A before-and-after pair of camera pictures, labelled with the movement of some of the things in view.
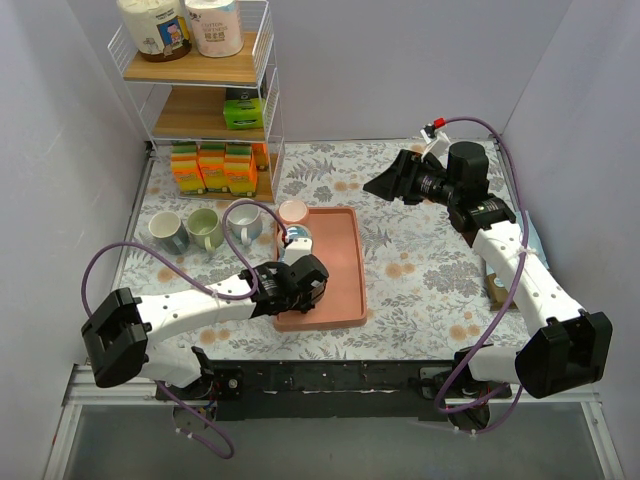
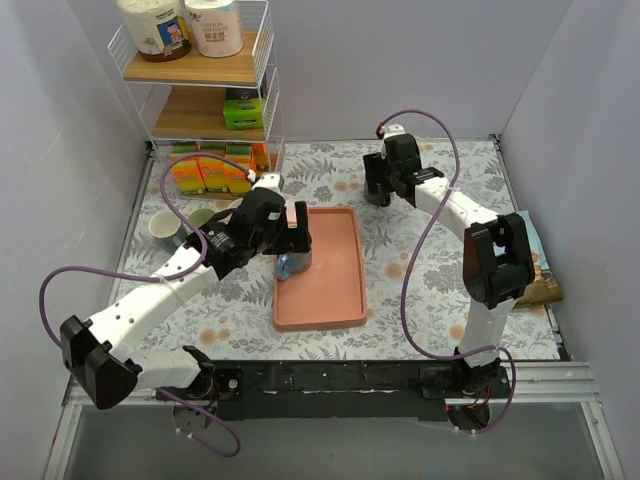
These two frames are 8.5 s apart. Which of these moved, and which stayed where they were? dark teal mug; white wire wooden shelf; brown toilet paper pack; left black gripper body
Moved: left black gripper body
Stayed: white wire wooden shelf; brown toilet paper pack; dark teal mug
